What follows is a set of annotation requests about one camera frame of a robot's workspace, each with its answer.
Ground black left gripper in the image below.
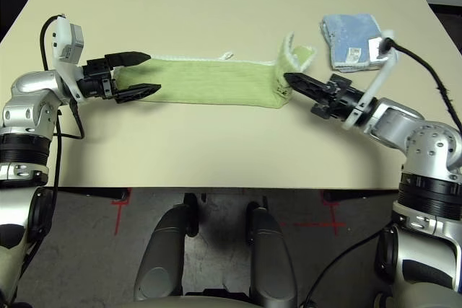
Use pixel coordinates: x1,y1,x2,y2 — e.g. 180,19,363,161
77,50,162,104

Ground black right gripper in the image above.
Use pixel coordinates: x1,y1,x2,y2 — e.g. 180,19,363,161
284,73,365,121

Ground green towel with white trim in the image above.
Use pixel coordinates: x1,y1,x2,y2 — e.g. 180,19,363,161
115,32,318,110

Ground folded blue towel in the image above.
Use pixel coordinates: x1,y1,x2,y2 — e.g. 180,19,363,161
319,13,387,74

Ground grey right robot leg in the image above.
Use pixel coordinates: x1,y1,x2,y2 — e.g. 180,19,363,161
245,203,299,304

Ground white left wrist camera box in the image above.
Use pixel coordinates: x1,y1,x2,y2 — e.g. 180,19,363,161
50,14,86,102

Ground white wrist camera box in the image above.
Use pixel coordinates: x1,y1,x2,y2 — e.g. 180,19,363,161
342,28,398,131
50,14,86,102

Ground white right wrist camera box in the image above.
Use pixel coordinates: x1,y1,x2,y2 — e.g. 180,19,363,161
342,28,398,131

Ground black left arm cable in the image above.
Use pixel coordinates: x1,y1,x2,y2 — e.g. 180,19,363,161
10,14,86,305

